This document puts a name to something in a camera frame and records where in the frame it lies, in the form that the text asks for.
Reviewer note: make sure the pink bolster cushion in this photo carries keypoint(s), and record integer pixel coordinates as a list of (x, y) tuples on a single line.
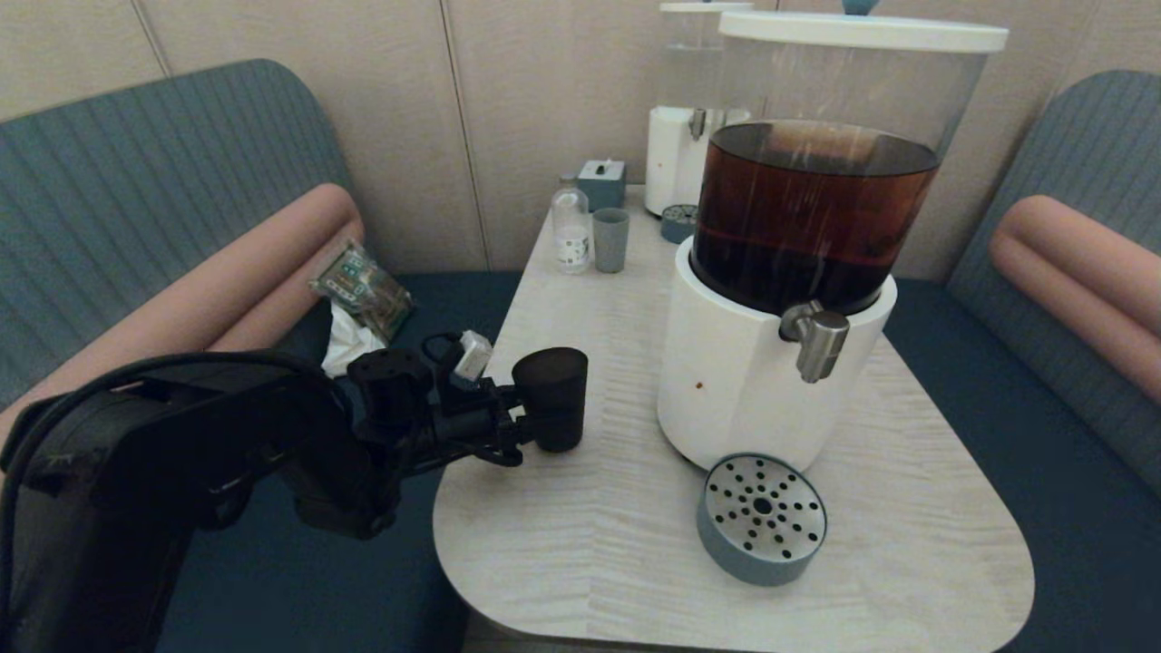
[(181, 308), (1079, 272)]

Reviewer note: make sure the green printed snack packet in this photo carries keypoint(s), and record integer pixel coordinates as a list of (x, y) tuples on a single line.
[(367, 290)]

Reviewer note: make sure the clear plastic bottle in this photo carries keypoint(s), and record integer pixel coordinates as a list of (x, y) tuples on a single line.
[(571, 231)]

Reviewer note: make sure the metal dispenser tap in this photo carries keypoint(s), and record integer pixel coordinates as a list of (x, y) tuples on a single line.
[(818, 345)]

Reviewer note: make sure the teal ribbed sofa bench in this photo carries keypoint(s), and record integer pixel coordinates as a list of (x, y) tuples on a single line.
[(1088, 154), (136, 181)]

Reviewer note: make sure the large blue-grey perforated drip tray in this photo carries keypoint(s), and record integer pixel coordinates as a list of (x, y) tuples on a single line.
[(760, 508)]

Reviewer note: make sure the blue-grey tissue box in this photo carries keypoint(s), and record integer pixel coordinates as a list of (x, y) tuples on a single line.
[(602, 184)]

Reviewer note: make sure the small clear water dispenser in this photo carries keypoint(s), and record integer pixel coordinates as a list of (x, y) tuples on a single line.
[(671, 163)]

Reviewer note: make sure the grey-blue cup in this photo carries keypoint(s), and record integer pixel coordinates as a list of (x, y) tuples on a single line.
[(610, 243)]

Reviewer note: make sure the crumpled white tissue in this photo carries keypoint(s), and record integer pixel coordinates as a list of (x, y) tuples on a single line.
[(349, 340)]

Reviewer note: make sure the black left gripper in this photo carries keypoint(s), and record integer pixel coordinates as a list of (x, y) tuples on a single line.
[(467, 422)]

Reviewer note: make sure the small blue-grey drip tray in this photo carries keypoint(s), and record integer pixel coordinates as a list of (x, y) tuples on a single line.
[(677, 225)]

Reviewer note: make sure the dark brown plastic cup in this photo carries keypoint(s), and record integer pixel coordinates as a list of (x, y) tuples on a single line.
[(558, 399)]

